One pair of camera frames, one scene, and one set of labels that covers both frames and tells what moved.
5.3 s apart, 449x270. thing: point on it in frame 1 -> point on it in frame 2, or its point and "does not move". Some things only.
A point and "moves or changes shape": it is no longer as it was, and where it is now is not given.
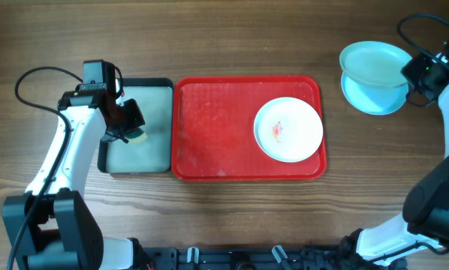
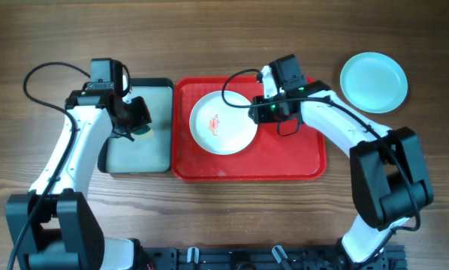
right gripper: [412, 71] -> [264, 113]
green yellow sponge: [136, 136] moves or changes shape
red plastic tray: [213, 121] does not move
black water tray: [154, 154] does not move
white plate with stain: [288, 130] -> [218, 128]
